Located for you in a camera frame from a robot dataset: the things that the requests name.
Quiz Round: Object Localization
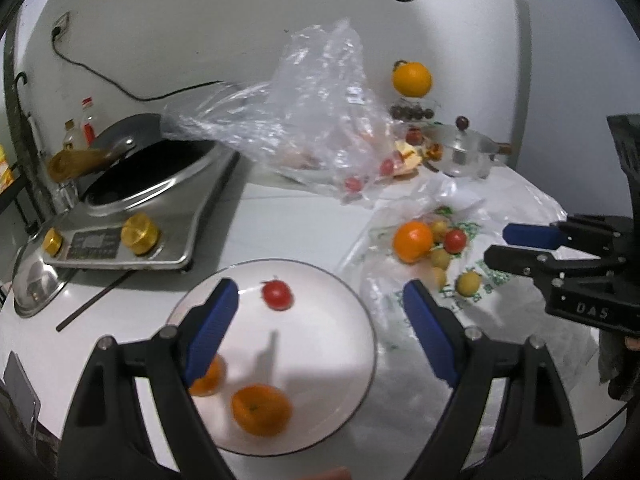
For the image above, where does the mandarin orange one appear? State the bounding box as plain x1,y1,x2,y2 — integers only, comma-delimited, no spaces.
189,354,227,396

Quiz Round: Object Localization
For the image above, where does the yellow longan fruit four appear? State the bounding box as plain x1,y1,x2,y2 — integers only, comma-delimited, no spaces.
456,271,483,297

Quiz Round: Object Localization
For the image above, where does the yellow longan fruit one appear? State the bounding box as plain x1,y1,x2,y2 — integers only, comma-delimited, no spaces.
431,268,447,290

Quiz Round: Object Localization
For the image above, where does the mandarin orange two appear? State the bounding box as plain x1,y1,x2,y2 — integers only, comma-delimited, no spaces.
231,384,293,437

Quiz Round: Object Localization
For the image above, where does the red cherry tomato three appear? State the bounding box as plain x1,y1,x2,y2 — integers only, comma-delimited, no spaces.
442,229,468,255

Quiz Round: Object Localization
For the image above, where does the yellow longan fruit two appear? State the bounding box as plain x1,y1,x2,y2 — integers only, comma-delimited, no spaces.
430,248,452,271

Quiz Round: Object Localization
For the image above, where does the red cherry tomato one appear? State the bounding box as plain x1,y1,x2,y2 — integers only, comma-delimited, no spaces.
262,278,294,311

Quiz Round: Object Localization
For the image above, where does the mandarin orange three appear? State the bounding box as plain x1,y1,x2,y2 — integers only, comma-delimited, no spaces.
393,220,434,264

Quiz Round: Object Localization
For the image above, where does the yellow longan fruit three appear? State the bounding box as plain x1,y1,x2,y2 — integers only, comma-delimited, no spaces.
430,220,450,244

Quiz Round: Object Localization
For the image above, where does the person thumb tip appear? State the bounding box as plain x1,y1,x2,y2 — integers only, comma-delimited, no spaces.
299,467,352,480

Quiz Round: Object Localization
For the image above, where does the black chopstick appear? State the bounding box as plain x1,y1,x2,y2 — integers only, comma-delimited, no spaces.
55,270,137,333

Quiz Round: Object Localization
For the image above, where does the flat printed plastic bag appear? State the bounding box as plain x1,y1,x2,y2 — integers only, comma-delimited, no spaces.
338,167,597,389

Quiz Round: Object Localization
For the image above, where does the white round plate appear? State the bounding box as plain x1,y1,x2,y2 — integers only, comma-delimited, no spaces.
168,259,376,457

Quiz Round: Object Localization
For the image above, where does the small steel lidded pot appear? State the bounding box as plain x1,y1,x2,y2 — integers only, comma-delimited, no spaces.
422,116,512,179

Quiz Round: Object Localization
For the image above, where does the steel induction cooker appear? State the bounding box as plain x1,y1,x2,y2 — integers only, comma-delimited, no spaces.
42,140,240,270

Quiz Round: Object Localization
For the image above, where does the steel pot lid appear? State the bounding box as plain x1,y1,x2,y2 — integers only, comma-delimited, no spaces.
12,243,76,318

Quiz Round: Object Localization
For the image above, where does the orange peel pile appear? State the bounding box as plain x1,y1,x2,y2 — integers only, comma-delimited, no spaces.
393,140,444,179

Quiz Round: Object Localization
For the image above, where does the tomato in clear bag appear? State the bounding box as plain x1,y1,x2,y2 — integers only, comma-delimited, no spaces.
344,177,363,194

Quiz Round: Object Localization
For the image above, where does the clear box of chestnuts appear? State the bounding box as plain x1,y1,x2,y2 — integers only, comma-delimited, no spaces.
388,96,440,122

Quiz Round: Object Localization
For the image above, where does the black metal rack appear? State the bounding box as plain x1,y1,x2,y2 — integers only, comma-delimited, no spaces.
0,162,29,231

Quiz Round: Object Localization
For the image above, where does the large orange on box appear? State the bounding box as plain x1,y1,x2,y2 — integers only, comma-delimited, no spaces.
392,60,433,99

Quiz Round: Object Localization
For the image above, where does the red cap bottle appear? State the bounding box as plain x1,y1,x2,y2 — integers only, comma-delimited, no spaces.
80,96,99,146

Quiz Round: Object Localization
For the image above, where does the yellow oil jug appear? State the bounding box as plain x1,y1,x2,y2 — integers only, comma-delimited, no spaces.
0,145,14,193

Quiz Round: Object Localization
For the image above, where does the clear crumpled plastic bag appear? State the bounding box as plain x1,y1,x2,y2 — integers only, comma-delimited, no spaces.
160,18,396,202

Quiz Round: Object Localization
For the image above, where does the black wok wooden handle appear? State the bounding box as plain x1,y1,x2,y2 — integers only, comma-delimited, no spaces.
46,112,166,183

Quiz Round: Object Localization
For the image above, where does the black cooker power cable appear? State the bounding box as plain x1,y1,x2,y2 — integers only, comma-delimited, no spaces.
50,29,237,103

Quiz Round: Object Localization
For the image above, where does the white wall socket left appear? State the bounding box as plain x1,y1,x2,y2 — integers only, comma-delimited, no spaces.
52,12,70,39

